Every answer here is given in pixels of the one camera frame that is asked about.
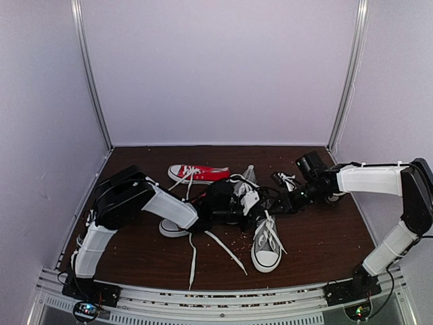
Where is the left aluminium frame post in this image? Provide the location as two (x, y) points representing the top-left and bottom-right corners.
(71, 0), (114, 151)

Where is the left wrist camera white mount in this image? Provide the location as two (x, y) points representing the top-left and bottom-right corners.
(240, 190), (260, 216)

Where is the grey sneaker with laces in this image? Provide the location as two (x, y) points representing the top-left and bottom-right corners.
(229, 165), (269, 208)

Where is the right aluminium frame post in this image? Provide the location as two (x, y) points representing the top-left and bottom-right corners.
(327, 0), (369, 154)

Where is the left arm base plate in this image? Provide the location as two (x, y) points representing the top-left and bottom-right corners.
(62, 282), (121, 307)

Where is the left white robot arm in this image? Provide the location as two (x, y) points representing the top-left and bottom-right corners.
(68, 165), (259, 301)

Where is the aluminium frame post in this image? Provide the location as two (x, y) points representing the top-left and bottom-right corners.
(327, 0), (369, 154)
(71, 0), (114, 151)

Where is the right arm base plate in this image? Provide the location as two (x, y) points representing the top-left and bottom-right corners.
(323, 279), (382, 307)

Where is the front aluminium rail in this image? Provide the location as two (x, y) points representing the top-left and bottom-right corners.
(26, 267), (417, 325)

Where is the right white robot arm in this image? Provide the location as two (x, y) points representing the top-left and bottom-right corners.
(270, 152), (432, 299)

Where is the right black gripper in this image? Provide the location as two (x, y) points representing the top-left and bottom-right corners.
(267, 178), (327, 215)

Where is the back red sneaker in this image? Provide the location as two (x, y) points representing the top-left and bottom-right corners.
(167, 164), (231, 202)

